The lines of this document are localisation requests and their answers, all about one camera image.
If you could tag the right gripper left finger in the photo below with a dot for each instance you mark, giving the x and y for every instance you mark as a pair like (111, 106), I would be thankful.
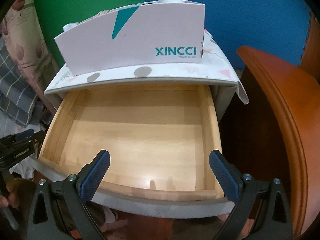
(52, 201)

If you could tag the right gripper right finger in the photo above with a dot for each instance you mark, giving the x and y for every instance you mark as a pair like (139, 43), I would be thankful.
(266, 201)

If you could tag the wooden drawer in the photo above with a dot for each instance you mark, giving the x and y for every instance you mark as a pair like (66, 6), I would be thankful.
(159, 137)

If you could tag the person's left hand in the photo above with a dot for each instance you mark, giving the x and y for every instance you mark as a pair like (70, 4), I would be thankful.
(12, 199)

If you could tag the grey plaid blanket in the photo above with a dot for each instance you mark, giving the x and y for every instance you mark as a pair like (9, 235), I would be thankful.
(18, 99)

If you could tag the pink floral pillow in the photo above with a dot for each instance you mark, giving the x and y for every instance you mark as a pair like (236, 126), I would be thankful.
(26, 46)

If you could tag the white patterned nightstand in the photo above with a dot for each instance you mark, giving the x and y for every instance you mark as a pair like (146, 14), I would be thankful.
(159, 123)

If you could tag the white cardboard shoe box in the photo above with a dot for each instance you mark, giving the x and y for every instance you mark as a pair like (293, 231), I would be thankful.
(146, 33)

